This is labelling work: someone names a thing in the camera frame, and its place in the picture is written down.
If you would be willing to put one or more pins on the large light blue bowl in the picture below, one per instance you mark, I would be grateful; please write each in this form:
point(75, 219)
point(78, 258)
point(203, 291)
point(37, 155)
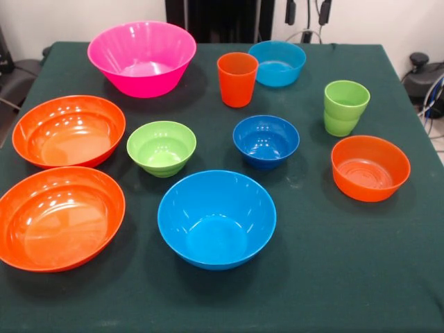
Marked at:
point(215, 239)

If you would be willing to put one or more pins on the dark blue bowl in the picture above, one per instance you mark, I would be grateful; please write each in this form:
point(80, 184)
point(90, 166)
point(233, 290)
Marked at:
point(265, 152)

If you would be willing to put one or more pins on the orange cup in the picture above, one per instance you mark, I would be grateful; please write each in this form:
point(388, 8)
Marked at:
point(236, 86)

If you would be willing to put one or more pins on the green bowl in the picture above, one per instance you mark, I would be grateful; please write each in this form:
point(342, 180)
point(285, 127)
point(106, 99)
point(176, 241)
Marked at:
point(159, 163)

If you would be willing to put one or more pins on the dark green table cloth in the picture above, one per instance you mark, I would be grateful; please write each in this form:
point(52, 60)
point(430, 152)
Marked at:
point(329, 260)

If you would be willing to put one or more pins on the grey pedestal foot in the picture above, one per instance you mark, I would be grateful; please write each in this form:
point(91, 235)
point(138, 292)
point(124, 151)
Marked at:
point(17, 79)
point(421, 78)

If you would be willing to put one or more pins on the small light blue bowl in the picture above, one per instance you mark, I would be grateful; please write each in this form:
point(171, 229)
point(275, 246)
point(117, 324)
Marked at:
point(277, 74)

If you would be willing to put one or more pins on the large pink bowl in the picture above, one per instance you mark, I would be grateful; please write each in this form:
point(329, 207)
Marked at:
point(138, 79)

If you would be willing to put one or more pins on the large orange bowl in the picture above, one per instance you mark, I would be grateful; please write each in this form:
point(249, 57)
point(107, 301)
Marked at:
point(69, 138)
point(59, 225)

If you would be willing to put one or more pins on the small orange bowl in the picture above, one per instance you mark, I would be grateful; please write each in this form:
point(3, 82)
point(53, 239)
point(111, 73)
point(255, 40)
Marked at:
point(367, 189)

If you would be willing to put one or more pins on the green cup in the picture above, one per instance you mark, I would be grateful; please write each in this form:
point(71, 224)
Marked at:
point(341, 118)

